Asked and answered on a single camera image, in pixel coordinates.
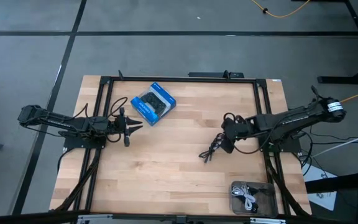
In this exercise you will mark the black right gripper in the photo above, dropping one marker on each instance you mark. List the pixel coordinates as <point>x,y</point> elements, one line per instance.
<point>235,129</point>

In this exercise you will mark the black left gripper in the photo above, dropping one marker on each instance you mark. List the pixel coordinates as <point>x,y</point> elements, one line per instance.
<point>120,124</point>

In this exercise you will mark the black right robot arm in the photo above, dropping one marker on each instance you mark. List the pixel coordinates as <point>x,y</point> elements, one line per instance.
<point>291,121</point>

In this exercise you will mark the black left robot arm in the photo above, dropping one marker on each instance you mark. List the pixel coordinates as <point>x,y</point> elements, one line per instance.
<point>57,119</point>

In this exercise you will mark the blue game controller box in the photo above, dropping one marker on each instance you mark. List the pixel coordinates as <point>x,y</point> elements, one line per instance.
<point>154,99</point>

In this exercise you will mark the clear plastic tray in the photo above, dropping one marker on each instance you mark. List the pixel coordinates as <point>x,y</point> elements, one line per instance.
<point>267,202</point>

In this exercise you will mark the white corner label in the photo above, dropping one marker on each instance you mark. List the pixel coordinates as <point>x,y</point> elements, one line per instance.
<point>276,80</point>

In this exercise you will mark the white printed paper sheet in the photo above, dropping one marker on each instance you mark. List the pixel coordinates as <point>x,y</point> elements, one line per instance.
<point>320,186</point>

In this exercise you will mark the dark desk with black beam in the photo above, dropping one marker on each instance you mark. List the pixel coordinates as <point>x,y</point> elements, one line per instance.
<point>346,193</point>

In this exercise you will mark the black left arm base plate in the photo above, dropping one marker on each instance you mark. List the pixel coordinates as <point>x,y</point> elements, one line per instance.
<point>73,143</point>

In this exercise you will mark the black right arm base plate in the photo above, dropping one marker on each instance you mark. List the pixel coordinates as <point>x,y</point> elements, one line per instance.
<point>291,147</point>

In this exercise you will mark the black aluminium table frame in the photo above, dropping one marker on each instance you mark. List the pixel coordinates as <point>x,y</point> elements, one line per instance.
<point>182,79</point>

